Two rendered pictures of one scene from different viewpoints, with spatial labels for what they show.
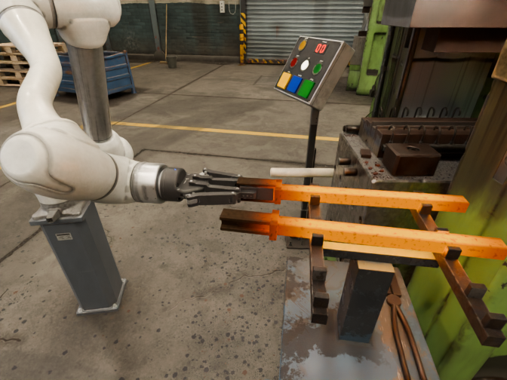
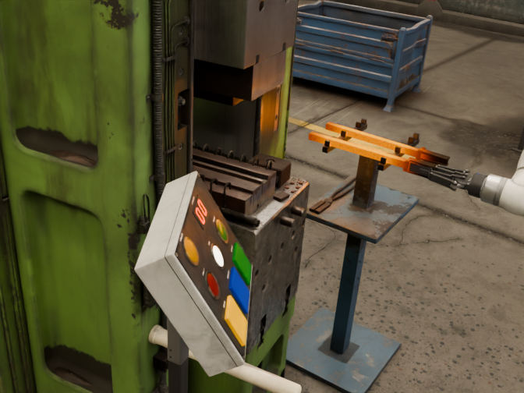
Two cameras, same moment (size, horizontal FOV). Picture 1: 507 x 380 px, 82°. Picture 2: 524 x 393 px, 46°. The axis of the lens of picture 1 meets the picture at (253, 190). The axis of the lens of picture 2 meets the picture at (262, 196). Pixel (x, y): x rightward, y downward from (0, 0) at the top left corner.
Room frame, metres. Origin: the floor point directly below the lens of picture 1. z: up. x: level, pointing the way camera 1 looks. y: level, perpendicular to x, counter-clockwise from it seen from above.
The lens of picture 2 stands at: (2.39, 0.26, 1.80)
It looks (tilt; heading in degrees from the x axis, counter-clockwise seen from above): 28 degrees down; 204
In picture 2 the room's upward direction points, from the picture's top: 4 degrees clockwise
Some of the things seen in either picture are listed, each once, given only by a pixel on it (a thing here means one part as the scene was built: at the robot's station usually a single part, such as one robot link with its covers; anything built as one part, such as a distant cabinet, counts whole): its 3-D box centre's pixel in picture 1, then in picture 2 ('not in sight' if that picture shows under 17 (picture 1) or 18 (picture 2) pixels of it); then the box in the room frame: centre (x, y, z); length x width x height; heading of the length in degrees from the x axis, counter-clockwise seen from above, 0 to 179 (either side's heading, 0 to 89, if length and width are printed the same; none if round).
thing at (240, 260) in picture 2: (306, 89); (240, 263); (1.34, -0.24, 1.01); 0.07 x 0.05 x 0.07; 24
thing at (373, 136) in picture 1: (432, 133); (200, 175); (0.92, -0.60, 0.96); 0.42 x 0.20 x 0.09; 89
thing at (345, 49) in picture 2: not in sight; (352, 50); (-3.21, -1.39, 0.36); 1.20 x 0.80 x 0.72; 84
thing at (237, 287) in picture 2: (295, 84); (237, 290); (1.43, -0.20, 1.01); 0.07 x 0.05 x 0.07; 24
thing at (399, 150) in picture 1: (410, 159); (269, 170); (0.74, -0.44, 0.95); 0.12 x 0.08 x 0.06; 89
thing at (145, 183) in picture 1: (154, 182); (493, 189); (0.55, 0.22, 0.98); 0.09 x 0.06 x 0.09; 173
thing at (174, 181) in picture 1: (185, 185); (469, 182); (0.54, 0.15, 0.98); 0.09 x 0.08 x 0.07; 83
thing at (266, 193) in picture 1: (256, 192); not in sight; (0.51, -0.01, 0.98); 0.07 x 0.01 x 0.03; 82
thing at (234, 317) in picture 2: (284, 81); (234, 320); (1.52, -0.16, 1.01); 0.07 x 0.05 x 0.07; 24
